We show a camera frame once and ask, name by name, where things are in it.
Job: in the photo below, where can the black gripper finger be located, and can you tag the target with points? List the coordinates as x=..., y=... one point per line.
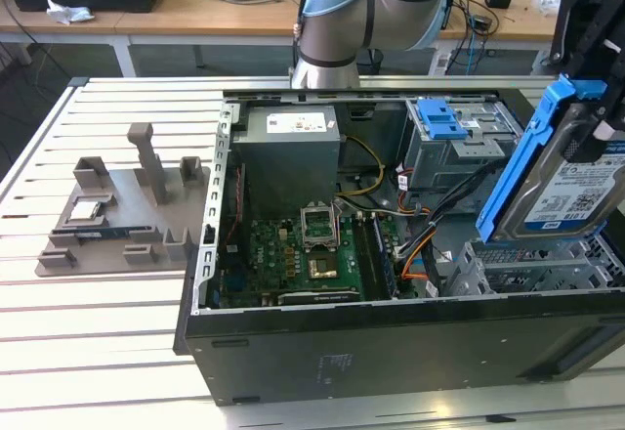
x=569, y=19
x=612, y=107

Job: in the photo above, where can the hard disk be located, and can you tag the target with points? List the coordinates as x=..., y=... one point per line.
x=552, y=195

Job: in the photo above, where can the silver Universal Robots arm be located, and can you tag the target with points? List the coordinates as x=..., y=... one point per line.
x=342, y=24

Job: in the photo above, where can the blue disk carrier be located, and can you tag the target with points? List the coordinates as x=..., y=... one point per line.
x=439, y=122

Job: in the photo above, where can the silver metal disk bay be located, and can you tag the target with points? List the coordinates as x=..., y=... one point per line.
x=454, y=166

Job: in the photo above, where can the perforated metal disk bay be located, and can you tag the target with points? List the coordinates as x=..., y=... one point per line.
x=527, y=264

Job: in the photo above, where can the crumpled clear plastic bag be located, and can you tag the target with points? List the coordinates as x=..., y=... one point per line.
x=547, y=2

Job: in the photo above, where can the wooden desk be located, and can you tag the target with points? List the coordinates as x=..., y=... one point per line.
x=161, y=19
x=517, y=24

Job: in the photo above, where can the black office chair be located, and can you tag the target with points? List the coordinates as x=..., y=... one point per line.
x=542, y=66

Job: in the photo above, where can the black RAM slot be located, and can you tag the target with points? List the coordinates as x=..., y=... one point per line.
x=377, y=254
x=360, y=254

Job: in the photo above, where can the grey power supply unit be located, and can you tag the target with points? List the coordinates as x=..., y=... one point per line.
x=288, y=166

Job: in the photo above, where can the black PC case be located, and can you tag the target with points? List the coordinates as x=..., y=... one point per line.
x=390, y=352

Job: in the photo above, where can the CPU socket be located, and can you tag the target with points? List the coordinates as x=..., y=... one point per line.
x=323, y=267

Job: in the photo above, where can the green motherboard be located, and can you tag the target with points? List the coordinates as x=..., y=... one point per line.
x=273, y=259

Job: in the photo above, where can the grey-brown parts rack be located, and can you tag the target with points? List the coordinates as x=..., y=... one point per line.
x=132, y=210

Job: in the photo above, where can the crumpled white paper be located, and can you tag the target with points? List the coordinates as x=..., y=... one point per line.
x=68, y=12

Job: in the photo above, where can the blue RAM stick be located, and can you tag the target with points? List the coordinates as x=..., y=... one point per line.
x=97, y=235

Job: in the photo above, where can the silver CPU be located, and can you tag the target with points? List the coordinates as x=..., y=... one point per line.
x=85, y=211

